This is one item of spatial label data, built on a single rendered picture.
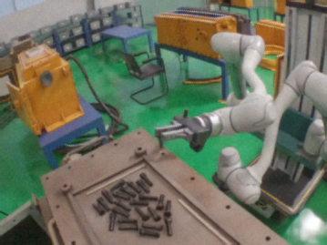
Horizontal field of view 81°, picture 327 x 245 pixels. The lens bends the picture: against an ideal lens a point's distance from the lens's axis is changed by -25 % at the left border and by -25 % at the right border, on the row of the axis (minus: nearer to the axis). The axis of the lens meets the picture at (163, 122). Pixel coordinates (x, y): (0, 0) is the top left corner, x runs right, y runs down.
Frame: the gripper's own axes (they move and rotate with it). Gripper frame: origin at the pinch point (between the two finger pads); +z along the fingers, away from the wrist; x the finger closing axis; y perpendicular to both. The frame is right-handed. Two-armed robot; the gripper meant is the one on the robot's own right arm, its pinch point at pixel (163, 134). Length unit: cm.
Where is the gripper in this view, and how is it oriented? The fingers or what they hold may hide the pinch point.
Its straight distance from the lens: 78.1
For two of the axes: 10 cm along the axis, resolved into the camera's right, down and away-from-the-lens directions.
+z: -8.1, 1.3, -5.7
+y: 1.4, -9.1, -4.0
